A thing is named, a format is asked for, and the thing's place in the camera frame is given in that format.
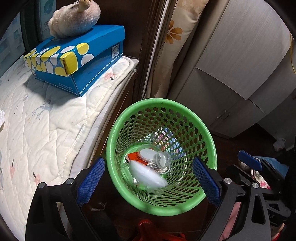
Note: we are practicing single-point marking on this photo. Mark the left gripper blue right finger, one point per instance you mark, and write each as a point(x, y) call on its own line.
point(252, 223)

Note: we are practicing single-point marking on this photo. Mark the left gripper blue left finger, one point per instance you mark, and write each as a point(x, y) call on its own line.
point(44, 221)

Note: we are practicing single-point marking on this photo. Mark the clear round plastic cup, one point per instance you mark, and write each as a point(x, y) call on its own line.
point(163, 162)

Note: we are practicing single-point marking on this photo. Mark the orange red snack wrapper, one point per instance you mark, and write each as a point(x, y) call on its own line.
point(134, 157)

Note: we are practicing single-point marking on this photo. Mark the clear rectangular plastic tray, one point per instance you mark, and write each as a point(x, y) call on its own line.
point(145, 176)

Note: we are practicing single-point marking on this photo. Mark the clear round plastic lid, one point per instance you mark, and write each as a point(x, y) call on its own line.
point(147, 152)

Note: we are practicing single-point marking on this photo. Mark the white tissue piece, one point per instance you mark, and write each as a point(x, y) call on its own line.
point(2, 119)

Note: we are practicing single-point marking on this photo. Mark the person's right hand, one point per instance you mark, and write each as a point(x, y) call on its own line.
point(275, 231)

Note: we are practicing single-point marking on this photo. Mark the cream quilted patterned mat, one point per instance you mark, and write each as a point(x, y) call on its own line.
point(44, 130)

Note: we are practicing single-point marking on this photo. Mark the green plastic mesh wastebasket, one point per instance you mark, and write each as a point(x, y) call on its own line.
point(173, 128)

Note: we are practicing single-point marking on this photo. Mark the grey wooden cabinet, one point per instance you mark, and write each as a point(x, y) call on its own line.
point(235, 68)

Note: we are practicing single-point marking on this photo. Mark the blue yellow dotted tissue box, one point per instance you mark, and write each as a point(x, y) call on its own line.
point(73, 64)

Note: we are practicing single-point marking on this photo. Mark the floral cream curtain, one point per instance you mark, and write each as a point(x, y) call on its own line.
point(185, 17)

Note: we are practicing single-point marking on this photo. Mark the beige plush toy animal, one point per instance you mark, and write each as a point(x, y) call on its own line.
point(74, 19)

